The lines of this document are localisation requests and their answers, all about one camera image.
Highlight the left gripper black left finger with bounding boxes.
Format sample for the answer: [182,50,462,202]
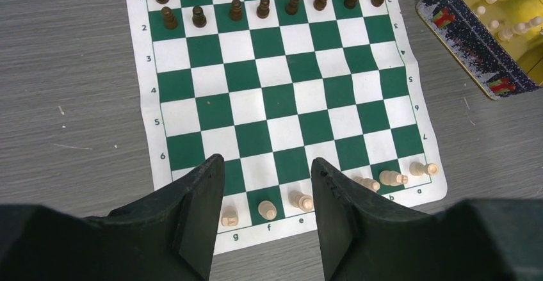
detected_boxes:
[1,154,225,280]

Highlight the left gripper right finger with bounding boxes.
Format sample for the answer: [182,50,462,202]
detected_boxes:
[311,157,542,280]

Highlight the gold metal tin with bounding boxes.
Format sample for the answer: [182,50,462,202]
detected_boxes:
[416,0,542,100]

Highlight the green white chess board mat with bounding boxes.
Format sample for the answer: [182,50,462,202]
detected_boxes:
[126,0,448,254]

